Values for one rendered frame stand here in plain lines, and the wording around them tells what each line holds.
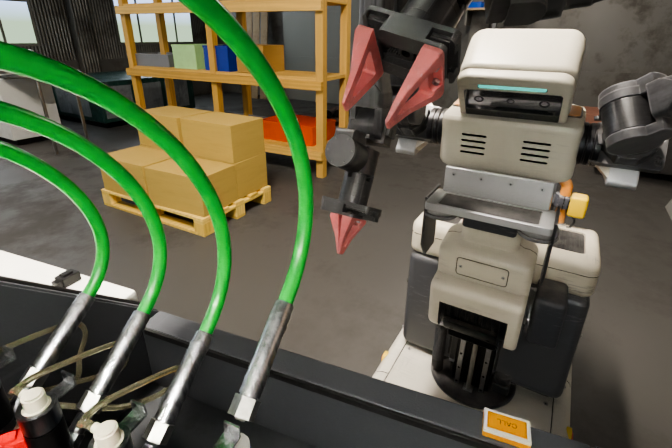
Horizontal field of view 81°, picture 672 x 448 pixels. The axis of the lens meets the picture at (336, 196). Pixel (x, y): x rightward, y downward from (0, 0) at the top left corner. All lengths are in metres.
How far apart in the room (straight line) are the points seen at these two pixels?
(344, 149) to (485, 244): 0.50
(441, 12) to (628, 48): 7.09
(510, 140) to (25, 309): 0.84
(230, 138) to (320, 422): 2.65
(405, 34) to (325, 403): 0.46
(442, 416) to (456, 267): 0.55
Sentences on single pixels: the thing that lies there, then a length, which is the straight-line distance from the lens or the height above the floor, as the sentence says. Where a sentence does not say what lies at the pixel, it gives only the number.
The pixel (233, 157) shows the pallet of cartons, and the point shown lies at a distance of 3.13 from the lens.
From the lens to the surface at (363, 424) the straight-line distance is 0.59.
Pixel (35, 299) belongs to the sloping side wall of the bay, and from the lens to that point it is 0.59.
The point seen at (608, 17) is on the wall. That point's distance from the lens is 7.48.
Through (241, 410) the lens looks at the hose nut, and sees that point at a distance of 0.35.
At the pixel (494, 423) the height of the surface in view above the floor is 0.96.
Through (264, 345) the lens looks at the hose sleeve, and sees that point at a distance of 0.36.
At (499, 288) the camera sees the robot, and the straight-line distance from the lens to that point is 1.05.
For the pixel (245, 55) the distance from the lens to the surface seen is 0.26.
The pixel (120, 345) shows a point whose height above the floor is 1.09.
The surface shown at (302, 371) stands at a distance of 0.58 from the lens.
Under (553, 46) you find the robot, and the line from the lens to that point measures 0.86.
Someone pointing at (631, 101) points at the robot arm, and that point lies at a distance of 0.80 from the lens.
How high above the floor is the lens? 1.37
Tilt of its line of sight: 22 degrees down
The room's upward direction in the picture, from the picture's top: 1 degrees clockwise
